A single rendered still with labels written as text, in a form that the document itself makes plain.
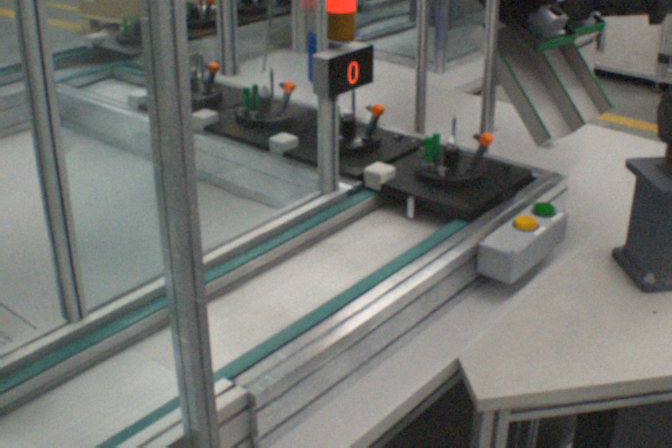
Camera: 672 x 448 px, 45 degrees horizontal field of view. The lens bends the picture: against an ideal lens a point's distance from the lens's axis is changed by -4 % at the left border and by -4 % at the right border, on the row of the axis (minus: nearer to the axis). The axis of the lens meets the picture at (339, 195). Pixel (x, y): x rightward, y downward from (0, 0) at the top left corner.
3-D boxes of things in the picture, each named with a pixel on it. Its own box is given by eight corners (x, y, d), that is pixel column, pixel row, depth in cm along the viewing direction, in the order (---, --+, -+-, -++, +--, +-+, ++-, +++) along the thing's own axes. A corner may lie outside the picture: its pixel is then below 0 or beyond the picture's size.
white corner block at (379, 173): (396, 185, 165) (396, 166, 164) (381, 193, 162) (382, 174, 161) (376, 179, 168) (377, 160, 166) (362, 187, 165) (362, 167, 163)
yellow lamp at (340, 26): (361, 37, 147) (361, 10, 145) (343, 43, 144) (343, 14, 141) (339, 32, 150) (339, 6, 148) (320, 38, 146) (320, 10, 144)
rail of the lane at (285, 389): (564, 220, 172) (570, 172, 167) (259, 454, 110) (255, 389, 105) (540, 213, 175) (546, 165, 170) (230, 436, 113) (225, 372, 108)
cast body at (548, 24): (560, 44, 171) (574, 17, 166) (545, 45, 169) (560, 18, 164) (535, 19, 176) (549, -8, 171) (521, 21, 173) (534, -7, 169)
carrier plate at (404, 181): (531, 180, 168) (532, 170, 167) (469, 222, 151) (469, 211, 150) (432, 151, 182) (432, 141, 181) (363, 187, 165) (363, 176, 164)
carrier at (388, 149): (426, 149, 183) (428, 94, 177) (357, 185, 166) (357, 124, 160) (339, 124, 196) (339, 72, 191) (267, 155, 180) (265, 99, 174)
